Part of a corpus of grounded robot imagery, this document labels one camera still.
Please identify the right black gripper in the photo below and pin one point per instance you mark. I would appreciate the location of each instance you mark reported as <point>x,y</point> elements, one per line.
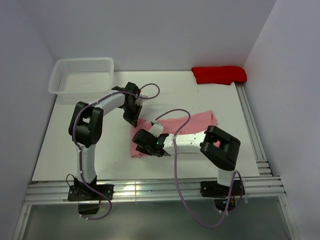
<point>144,150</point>

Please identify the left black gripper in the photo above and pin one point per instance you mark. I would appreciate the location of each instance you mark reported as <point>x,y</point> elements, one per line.
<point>133,119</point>

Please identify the pink t shirt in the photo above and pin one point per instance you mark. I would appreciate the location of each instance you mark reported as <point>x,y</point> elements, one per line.
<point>197,123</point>

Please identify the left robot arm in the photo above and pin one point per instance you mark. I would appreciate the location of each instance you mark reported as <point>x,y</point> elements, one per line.
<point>86,126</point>

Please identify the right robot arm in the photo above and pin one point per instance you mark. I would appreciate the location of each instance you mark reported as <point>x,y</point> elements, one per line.
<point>218,146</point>

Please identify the white plastic basket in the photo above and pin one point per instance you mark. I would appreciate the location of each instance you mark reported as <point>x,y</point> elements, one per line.
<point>81,79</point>

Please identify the red folded t shirt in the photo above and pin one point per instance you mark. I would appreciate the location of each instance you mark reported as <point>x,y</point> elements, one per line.
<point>222,75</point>

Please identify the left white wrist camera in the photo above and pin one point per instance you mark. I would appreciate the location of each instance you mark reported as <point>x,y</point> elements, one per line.
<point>139,100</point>

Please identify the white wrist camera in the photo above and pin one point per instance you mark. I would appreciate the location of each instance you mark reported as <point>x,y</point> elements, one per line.
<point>156,128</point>
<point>139,100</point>

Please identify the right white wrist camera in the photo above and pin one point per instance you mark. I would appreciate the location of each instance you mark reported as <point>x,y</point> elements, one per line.
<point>156,128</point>

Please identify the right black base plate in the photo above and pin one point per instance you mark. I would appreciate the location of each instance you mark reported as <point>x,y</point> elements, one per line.
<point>212,189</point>

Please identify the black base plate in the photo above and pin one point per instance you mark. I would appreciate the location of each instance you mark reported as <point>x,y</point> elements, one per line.
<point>212,189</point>
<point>78,195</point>

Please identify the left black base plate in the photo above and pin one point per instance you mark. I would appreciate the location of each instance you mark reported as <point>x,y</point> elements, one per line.
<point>78,195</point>

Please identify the aluminium right side rail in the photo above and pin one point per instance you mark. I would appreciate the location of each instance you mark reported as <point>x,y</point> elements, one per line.
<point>259,153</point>

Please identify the aluminium front rail frame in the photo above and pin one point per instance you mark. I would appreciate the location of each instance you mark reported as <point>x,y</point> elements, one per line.
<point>55,192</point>

